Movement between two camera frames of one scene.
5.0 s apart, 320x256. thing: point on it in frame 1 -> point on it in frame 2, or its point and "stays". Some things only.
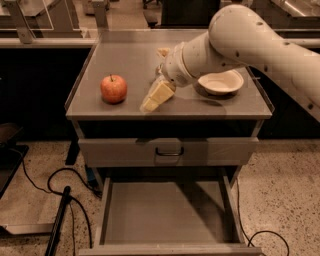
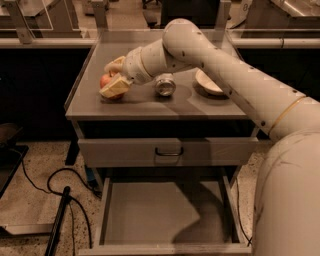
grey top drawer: x=161 y=152 stays
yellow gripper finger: x=163 y=51 -> x=115 y=65
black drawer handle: x=169 y=153 stays
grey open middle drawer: x=172 y=215 stays
